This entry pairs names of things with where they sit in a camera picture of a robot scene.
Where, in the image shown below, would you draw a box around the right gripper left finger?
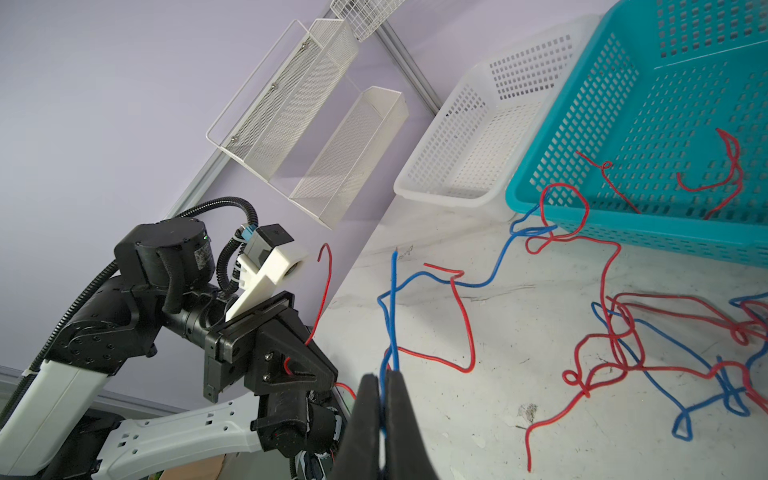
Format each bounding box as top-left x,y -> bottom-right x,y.
331,374 -> 382,480

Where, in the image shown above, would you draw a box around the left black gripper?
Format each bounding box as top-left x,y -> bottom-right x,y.
203,291 -> 338,402

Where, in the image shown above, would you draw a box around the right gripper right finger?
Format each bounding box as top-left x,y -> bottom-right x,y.
383,371 -> 438,480

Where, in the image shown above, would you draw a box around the blue cable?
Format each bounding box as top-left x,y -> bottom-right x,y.
376,203 -> 559,433

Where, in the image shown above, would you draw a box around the red blue black cables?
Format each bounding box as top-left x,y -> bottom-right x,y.
524,182 -> 768,473

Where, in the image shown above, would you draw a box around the red brown cable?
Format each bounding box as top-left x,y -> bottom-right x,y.
575,127 -> 745,220

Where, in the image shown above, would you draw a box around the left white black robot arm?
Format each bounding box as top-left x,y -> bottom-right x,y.
1,197 -> 344,479

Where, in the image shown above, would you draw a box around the lower white mesh shelf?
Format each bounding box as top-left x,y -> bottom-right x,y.
289,86 -> 409,229

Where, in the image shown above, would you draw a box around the left white plastic basket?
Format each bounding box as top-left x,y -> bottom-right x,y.
394,14 -> 600,221

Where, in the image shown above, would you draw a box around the teal plastic basket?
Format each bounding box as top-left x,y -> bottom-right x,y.
505,1 -> 767,267

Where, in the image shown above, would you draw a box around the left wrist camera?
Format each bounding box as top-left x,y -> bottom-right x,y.
225,224 -> 307,322

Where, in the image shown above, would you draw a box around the aluminium frame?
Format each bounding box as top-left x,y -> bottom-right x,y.
164,20 -> 445,220

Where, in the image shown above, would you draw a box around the white wire wall basket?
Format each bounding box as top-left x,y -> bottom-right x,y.
330,0 -> 404,42

